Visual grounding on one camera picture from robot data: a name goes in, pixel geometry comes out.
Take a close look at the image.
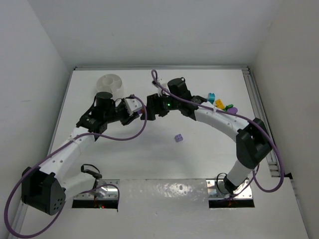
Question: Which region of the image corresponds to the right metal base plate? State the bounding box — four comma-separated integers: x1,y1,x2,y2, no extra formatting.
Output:
206,178,254,200

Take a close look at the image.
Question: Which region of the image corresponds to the metal base plate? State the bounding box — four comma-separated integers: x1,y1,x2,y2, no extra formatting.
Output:
73,179,120,201
206,178,254,200

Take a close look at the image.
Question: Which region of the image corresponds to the green lego brick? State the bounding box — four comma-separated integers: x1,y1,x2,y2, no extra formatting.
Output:
223,104,234,112

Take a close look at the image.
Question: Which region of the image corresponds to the lavender square lego brick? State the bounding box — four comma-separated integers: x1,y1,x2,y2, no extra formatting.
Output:
174,134,183,142

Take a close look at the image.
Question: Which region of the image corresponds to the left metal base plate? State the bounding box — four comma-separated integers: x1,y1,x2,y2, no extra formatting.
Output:
73,179,120,201

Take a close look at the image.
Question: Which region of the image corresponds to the yellow lego brick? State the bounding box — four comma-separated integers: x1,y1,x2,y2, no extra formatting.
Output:
214,99,225,110

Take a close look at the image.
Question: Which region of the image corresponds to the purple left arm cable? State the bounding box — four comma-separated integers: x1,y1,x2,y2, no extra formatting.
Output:
4,94,148,237

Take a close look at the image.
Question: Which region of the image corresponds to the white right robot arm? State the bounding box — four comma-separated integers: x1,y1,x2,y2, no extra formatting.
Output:
141,78,275,195

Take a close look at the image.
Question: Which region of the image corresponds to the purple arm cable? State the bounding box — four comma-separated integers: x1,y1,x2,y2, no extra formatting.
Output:
151,69,285,193
4,94,148,237

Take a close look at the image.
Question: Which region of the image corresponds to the white round divided container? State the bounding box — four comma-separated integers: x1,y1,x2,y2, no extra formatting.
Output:
96,74,124,100

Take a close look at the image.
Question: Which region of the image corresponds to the aluminium frame rail back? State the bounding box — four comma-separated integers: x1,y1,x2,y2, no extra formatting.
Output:
74,65,249,71

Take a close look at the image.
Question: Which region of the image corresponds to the dark purple rounded lego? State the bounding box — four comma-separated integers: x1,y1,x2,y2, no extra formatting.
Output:
227,107,238,115

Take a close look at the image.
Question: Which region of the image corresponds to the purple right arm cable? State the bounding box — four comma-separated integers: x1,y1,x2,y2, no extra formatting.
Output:
151,69,285,193

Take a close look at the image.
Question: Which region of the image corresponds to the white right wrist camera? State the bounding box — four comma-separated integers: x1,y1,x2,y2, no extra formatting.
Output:
152,78,167,96

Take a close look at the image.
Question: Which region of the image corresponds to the aluminium frame rail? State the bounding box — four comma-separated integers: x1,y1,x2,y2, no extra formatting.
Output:
242,67,280,177
74,65,249,71

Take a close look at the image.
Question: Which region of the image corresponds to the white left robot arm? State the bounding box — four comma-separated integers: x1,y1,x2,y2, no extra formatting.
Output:
21,92,143,215

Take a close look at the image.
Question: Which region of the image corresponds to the aluminium frame rail right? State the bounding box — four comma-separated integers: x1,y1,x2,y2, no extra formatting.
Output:
242,67,280,177

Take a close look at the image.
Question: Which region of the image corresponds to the cyan lego brick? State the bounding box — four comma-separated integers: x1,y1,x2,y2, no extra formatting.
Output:
207,93,216,105

